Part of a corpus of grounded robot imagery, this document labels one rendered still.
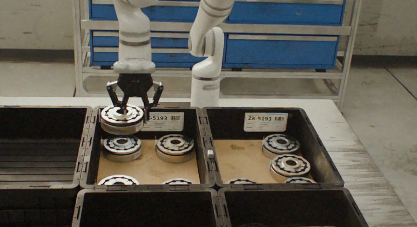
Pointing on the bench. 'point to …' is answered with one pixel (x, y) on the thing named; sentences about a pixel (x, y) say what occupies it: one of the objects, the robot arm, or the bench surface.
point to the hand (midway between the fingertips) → (135, 115)
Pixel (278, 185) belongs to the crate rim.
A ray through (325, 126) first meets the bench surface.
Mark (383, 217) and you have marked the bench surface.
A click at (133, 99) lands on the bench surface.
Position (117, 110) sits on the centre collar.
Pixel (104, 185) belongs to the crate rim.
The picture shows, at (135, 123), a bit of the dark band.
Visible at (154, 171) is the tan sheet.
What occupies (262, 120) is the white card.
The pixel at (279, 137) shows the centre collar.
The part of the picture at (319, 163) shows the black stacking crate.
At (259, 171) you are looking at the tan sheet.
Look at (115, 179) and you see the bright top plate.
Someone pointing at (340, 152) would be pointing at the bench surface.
